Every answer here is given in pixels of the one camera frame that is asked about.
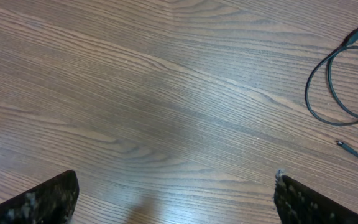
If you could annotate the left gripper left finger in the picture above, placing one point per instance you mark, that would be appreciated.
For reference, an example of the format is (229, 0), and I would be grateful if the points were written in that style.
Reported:
(51, 202)

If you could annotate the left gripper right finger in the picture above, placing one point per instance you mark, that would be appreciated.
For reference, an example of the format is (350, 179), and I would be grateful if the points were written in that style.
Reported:
(299, 204)

